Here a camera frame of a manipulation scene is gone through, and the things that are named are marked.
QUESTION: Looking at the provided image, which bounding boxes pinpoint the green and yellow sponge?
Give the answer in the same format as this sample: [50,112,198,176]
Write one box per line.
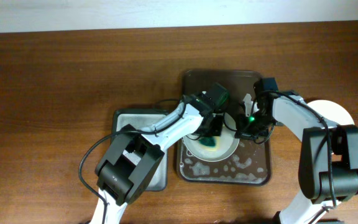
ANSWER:
[197,136,221,152]

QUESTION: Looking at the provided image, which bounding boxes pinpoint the grey-white plate with stain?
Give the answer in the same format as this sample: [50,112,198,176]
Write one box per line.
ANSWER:
[183,113,239,162]

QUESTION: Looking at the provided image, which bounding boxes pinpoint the white plate with stain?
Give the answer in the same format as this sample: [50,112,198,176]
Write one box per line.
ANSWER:
[307,100,354,125]

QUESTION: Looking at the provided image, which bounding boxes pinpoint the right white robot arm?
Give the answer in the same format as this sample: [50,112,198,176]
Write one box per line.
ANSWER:
[235,78,358,223]

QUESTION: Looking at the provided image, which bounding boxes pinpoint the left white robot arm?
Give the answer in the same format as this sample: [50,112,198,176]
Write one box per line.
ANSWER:
[90,83,229,223]

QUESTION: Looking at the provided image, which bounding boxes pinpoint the large brown serving tray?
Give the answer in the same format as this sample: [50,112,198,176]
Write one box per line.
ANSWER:
[177,70,272,186]

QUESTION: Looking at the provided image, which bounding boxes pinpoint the small dark soapy tray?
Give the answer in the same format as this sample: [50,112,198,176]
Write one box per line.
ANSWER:
[112,108,168,192]

